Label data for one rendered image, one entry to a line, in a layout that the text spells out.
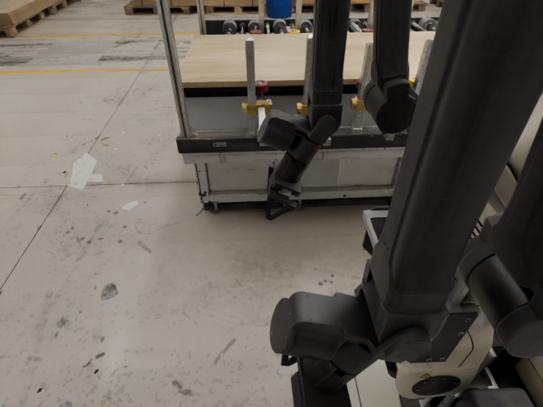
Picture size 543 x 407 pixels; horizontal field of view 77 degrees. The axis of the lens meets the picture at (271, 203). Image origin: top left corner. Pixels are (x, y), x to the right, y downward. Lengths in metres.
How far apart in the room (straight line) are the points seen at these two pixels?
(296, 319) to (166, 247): 1.82
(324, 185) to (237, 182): 0.54
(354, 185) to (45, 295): 1.85
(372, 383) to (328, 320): 1.03
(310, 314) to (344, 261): 1.68
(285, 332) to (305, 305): 0.03
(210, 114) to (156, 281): 0.94
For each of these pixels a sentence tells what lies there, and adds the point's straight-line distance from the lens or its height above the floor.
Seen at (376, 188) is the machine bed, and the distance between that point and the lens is 2.30.
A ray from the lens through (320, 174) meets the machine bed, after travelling 2.14.
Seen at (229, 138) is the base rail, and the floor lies 0.70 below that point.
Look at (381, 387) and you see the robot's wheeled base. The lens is 1.39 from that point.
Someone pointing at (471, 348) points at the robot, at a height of 0.89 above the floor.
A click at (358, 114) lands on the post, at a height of 0.80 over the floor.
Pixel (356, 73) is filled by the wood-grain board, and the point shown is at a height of 0.90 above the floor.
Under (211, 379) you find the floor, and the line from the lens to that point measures 1.67.
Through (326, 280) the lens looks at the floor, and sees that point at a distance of 1.92.
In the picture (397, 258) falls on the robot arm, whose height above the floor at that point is 1.31.
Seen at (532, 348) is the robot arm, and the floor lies 1.22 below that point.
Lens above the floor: 1.52
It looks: 41 degrees down
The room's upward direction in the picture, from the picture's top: straight up
